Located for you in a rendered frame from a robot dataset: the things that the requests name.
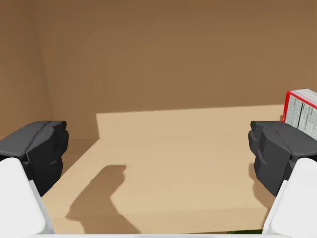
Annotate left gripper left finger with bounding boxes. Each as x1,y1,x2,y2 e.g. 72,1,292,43
0,120,70,235

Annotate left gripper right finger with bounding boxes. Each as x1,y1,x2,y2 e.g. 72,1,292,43
248,120,317,235

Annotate red and white carton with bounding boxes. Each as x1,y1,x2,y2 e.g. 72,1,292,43
283,88,317,141

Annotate pale wooden shelf unit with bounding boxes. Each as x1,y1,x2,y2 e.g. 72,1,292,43
0,0,317,235

